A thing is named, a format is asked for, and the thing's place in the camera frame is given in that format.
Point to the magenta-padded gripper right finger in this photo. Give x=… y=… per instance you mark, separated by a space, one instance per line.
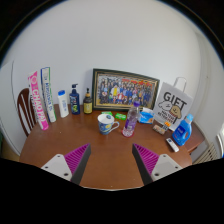
x=148 y=159

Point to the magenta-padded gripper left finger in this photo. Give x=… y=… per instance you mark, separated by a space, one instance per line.
x=76 y=159

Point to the clear purple-capped water bottle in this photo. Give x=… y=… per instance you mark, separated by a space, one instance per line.
x=131 y=121

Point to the white remote control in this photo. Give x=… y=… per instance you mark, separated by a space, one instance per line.
x=172 y=144

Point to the flat round red coaster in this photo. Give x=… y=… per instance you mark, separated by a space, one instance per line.
x=132 y=136

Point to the small tan snack packet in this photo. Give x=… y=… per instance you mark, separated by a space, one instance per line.
x=159 y=129

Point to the small orange packet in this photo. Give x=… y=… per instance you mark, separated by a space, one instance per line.
x=166 y=125

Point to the blue detergent bottle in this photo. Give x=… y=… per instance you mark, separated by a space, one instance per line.
x=182 y=132

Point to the blue yellow printed mug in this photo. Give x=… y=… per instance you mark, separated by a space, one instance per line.
x=105 y=125

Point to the small green packet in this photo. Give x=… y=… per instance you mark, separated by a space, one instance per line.
x=107 y=113
x=120 y=116

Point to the white bottle with blue cap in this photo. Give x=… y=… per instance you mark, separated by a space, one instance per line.
x=63 y=106

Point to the dark bottle with yellow label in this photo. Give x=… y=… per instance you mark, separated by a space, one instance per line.
x=88 y=106

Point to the dark blue pump bottle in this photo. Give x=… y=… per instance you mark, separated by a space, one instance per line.
x=74 y=103

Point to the white printed paper gift bag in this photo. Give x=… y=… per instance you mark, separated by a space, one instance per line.
x=173 y=105

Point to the white radiator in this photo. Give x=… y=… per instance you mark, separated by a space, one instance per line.
x=208 y=154

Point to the tall pink white box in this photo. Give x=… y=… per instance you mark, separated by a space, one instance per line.
x=37 y=101

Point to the tall green white box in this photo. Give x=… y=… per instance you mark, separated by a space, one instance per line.
x=48 y=95

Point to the dark wooden chair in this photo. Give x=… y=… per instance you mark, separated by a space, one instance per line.
x=22 y=110

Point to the framed group photo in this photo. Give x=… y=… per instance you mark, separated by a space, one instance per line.
x=124 y=89

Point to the white refrigerator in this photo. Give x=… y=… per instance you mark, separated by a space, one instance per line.
x=8 y=106

